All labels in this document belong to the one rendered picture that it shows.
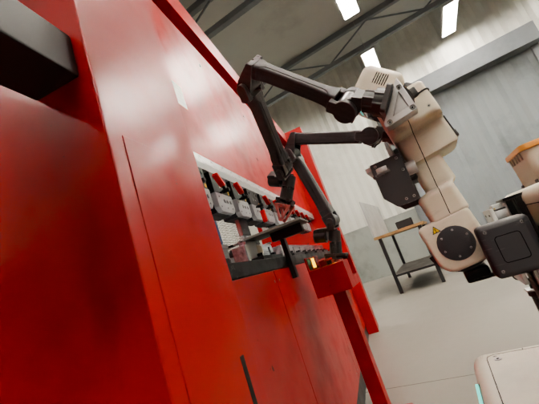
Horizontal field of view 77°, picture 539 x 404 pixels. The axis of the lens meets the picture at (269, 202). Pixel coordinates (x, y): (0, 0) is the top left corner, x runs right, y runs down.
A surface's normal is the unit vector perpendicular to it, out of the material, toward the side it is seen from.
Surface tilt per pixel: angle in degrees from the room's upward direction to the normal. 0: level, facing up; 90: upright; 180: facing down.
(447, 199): 90
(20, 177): 90
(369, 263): 90
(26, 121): 90
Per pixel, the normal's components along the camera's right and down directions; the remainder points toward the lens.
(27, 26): 0.90, -0.37
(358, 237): -0.44, -0.06
